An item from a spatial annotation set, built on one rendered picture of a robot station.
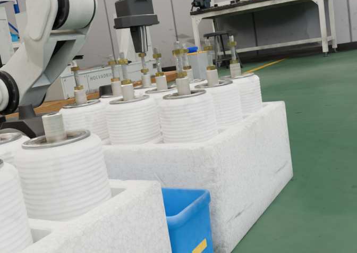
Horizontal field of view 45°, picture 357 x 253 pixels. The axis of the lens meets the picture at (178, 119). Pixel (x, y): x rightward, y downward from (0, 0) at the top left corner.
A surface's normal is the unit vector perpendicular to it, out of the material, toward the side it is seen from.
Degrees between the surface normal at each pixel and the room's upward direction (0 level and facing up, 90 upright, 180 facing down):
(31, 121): 45
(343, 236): 0
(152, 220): 90
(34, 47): 111
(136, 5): 90
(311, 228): 0
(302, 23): 90
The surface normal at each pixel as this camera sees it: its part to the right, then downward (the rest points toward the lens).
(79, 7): 0.88, 0.20
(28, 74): -0.47, 0.21
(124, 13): -0.65, 0.22
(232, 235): 0.86, -0.05
